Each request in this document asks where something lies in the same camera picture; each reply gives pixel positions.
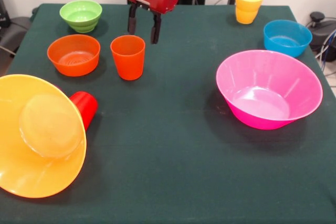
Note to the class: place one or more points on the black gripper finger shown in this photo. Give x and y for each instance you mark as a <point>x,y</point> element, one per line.
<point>132,22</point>
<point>155,30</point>

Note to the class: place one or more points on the orange cup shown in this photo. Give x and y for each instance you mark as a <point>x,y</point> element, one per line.
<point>128,61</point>

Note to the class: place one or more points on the large orange bowl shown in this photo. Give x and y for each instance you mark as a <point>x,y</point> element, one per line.
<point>26,161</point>

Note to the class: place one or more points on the small green bowl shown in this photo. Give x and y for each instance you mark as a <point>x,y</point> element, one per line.
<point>81,19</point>

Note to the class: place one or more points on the small orange bowl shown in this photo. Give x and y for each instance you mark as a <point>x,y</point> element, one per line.
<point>73,51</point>

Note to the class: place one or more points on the red cup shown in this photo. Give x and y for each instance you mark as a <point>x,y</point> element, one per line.
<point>86,106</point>

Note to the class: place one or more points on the small blue bowl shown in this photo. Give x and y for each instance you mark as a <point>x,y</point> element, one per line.
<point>286,43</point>

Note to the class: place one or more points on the large pink bowl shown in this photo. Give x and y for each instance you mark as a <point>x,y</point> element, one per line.
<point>262,113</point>

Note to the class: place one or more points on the dark green tablecloth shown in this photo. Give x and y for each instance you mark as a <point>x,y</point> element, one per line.
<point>157,169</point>

